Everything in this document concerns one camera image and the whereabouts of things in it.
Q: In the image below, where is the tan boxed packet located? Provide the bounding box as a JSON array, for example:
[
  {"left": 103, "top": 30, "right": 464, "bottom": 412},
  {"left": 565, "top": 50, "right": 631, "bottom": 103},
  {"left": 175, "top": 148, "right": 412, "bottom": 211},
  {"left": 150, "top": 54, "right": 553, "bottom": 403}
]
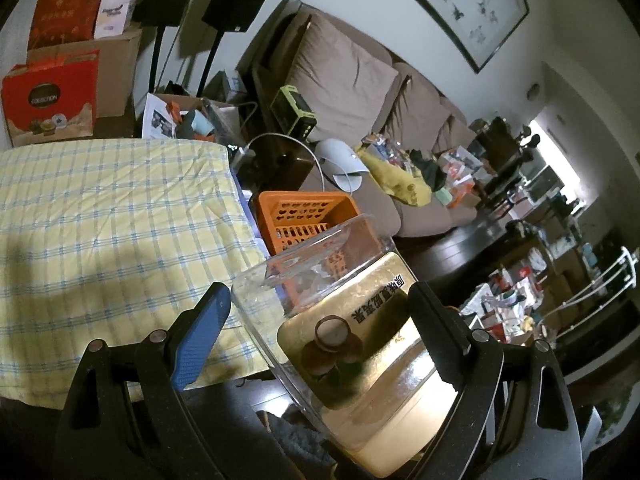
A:
[{"left": 231, "top": 214, "right": 457, "bottom": 478}]

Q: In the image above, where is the yellow checked tablecloth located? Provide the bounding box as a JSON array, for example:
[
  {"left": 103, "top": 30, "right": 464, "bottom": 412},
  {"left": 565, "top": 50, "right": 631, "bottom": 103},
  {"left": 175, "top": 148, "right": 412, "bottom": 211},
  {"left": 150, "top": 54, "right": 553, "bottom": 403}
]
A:
[{"left": 1, "top": 139, "right": 265, "bottom": 409}]

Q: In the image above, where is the purple plastic package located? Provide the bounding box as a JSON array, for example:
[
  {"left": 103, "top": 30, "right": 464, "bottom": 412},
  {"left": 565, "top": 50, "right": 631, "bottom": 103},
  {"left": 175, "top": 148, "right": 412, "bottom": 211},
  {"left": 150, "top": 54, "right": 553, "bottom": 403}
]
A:
[{"left": 231, "top": 168, "right": 270, "bottom": 259}]

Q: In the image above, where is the yellow cloth on sofa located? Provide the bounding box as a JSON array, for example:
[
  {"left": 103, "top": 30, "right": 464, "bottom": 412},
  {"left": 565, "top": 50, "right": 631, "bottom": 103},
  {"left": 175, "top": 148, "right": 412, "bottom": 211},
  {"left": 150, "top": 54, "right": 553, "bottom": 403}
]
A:
[{"left": 356, "top": 146, "right": 432, "bottom": 207}]

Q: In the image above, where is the orange plastic basket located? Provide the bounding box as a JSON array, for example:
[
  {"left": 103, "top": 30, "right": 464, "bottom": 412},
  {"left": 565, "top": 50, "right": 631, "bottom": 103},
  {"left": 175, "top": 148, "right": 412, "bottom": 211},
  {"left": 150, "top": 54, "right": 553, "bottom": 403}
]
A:
[{"left": 252, "top": 190, "right": 362, "bottom": 311}]

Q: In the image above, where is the far beige cushion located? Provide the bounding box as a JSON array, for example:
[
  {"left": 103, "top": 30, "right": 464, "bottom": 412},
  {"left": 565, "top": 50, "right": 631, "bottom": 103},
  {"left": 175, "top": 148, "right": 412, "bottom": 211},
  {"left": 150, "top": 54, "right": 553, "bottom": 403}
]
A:
[{"left": 433, "top": 115, "right": 476, "bottom": 154}]

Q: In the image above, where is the white nail lamp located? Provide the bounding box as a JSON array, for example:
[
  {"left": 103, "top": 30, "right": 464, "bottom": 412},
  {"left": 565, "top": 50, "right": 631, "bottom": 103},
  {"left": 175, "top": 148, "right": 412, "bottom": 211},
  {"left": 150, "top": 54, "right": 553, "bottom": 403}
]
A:
[{"left": 314, "top": 139, "right": 370, "bottom": 194}]

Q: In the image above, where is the middle beige cushion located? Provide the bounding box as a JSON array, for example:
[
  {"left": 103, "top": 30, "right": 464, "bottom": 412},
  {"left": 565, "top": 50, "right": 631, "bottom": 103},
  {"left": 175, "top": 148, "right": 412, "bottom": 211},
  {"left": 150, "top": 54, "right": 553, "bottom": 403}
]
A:
[{"left": 382, "top": 76, "right": 450, "bottom": 151}]

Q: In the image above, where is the red collection gift box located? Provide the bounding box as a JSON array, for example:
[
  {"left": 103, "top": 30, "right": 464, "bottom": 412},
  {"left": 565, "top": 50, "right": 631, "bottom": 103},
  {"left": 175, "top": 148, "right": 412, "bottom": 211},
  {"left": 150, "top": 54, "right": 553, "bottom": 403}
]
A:
[{"left": 1, "top": 51, "right": 99, "bottom": 148}]

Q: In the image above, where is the brown sofa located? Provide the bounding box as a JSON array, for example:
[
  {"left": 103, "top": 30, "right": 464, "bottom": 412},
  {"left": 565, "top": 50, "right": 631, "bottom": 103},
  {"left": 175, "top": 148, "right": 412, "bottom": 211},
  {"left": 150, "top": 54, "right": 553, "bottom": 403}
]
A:
[{"left": 235, "top": 0, "right": 481, "bottom": 239}]

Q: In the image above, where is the green black power station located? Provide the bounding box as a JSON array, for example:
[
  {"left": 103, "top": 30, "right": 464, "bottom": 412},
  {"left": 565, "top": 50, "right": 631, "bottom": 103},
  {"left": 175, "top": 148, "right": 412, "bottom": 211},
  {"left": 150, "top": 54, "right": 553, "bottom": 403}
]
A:
[{"left": 270, "top": 84, "right": 317, "bottom": 141}]

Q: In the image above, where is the brown cardboard box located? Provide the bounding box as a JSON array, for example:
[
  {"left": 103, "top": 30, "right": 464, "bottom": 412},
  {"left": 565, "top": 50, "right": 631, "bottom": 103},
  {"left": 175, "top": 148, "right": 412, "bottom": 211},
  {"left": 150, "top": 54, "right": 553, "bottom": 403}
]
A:
[{"left": 26, "top": 25, "right": 142, "bottom": 118}]

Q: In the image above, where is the large beige cushion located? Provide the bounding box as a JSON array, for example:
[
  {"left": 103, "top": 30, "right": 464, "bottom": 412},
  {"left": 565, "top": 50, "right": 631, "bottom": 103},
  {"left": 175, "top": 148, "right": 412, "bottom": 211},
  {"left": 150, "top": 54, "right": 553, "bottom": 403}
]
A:
[{"left": 285, "top": 14, "right": 398, "bottom": 146}]

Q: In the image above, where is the small pink white box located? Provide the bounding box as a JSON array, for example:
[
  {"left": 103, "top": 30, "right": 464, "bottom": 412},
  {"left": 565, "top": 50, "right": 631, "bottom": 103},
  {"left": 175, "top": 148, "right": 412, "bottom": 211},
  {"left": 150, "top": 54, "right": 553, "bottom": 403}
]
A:
[{"left": 93, "top": 0, "right": 137, "bottom": 39}]

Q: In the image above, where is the red gift box upper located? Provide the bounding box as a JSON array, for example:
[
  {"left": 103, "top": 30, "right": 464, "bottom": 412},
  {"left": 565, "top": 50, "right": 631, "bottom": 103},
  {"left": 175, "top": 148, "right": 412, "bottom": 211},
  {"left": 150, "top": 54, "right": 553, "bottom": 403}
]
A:
[{"left": 27, "top": 0, "right": 101, "bottom": 50}]

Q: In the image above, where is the right black speaker on stand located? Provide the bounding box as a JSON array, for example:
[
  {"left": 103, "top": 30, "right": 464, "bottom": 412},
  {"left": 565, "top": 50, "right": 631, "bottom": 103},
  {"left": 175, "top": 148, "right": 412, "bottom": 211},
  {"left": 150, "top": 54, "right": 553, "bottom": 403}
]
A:
[{"left": 196, "top": 0, "right": 266, "bottom": 96}]

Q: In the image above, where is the white cable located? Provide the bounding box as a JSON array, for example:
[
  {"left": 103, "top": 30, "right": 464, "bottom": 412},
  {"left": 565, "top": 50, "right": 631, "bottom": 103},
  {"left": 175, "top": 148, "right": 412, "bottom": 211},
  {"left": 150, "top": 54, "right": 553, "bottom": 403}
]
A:
[{"left": 245, "top": 131, "right": 327, "bottom": 194}]

